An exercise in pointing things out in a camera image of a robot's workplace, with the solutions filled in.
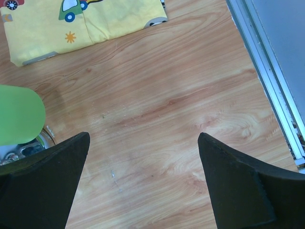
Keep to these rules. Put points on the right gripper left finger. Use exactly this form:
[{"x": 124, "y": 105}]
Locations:
[{"x": 37, "y": 192}]

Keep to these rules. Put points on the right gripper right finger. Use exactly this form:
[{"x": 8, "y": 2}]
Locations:
[{"x": 247, "y": 193}]

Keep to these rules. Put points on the chrome wine glass rack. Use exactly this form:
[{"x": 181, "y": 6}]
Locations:
[{"x": 12, "y": 153}]

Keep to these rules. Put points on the green plastic wine glass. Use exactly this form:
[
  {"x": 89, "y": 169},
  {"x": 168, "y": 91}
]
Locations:
[{"x": 22, "y": 115}]

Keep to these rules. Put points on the yellow printed folded cloth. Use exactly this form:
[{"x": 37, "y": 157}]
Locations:
[{"x": 39, "y": 29}]

